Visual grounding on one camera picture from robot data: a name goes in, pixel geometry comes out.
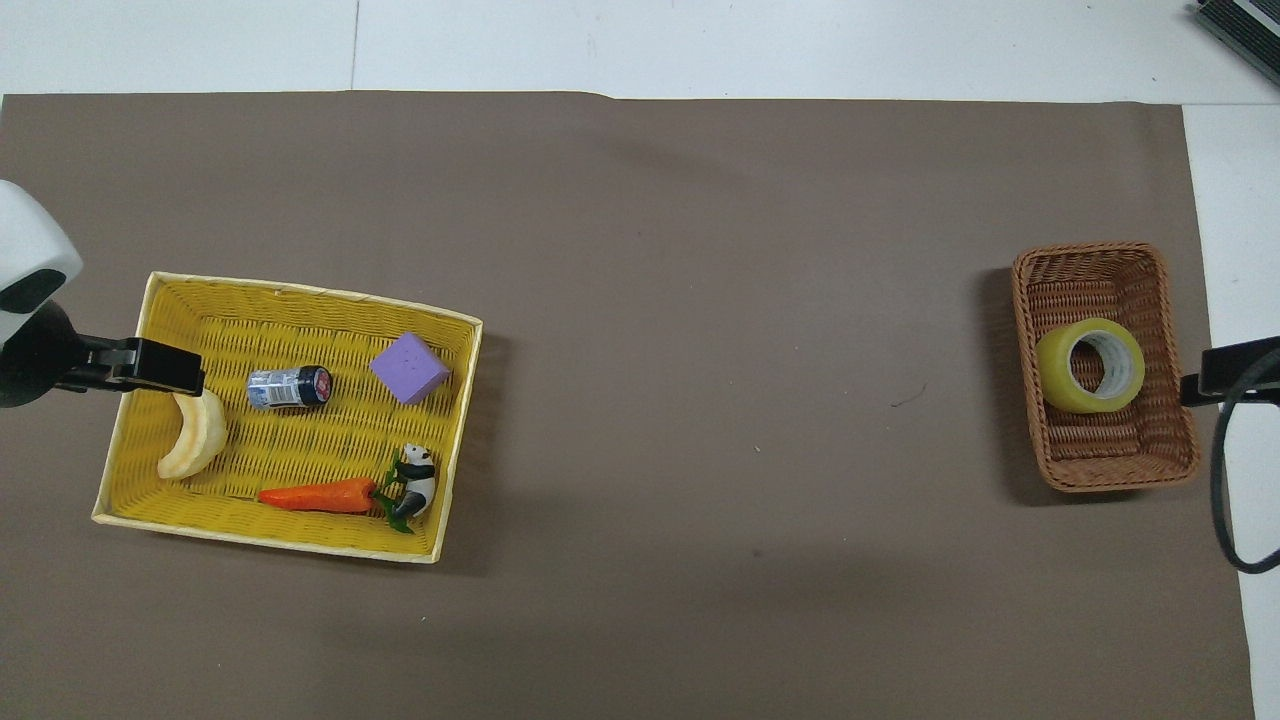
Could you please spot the peeled banana toy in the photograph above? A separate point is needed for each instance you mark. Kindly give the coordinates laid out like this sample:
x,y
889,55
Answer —
x,y
200,440

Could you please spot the small silver can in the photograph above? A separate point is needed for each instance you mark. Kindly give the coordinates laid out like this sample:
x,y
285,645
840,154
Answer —
x,y
280,389

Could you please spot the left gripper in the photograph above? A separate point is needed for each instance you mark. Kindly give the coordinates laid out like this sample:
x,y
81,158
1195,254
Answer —
x,y
35,360

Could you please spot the orange carrot toy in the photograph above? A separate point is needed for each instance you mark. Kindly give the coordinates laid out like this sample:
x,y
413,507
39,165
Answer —
x,y
315,496

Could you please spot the panda figure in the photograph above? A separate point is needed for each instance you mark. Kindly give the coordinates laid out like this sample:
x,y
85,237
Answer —
x,y
420,485

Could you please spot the yellow woven basket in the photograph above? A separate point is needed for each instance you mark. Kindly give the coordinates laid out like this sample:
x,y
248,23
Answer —
x,y
300,440

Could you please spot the purple foam cube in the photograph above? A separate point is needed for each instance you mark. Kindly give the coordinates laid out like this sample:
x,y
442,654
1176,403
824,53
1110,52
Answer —
x,y
408,367

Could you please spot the yellow tape roll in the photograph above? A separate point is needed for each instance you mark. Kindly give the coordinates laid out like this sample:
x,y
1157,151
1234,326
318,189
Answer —
x,y
1062,388

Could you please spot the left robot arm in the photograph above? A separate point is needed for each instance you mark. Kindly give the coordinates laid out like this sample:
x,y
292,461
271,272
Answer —
x,y
25,235

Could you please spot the brown wicker basket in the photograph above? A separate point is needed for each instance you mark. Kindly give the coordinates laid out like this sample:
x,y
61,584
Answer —
x,y
1150,300

